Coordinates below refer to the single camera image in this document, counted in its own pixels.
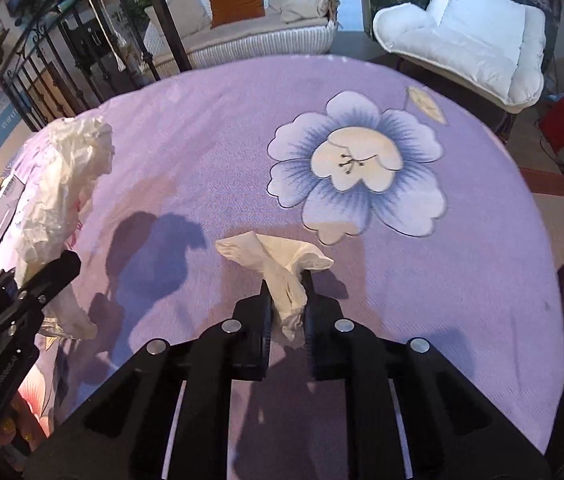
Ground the white tissue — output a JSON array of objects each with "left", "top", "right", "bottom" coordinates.
[{"left": 215, "top": 231, "right": 334, "bottom": 341}]

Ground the white wicker sofa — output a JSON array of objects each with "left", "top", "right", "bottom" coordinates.
[{"left": 165, "top": 0, "right": 338, "bottom": 68}]

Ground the black iron bed frame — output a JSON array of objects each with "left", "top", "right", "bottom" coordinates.
[{"left": 0, "top": 0, "right": 193, "bottom": 131}]

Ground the white padded armchair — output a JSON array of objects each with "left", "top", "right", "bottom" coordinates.
[{"left": 372, "top": 0, "right": 547, "bottom": 114}]

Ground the orange cushion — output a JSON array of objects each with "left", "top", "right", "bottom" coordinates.
[{"left": 209, "top": 0, "right": 266, "bottom": 28}]

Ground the white red plastic bag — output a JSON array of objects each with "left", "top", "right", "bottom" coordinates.
[{"left": 13, "top": 115, "right": 116, "bottom": 340}]

